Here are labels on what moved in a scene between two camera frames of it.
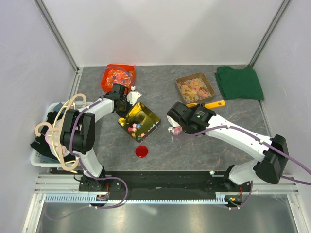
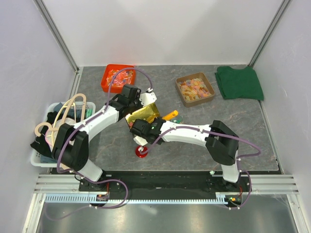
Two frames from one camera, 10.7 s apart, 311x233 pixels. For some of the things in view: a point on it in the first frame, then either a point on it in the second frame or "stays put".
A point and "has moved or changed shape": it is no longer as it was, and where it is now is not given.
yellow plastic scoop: (209, 105) has moved or changed shape
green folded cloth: (239, 83) stays put
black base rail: (162, 183) stays put
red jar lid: (141, 151) stays put
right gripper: (195, 108) to (159, 118)
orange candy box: (118, 74) stays put
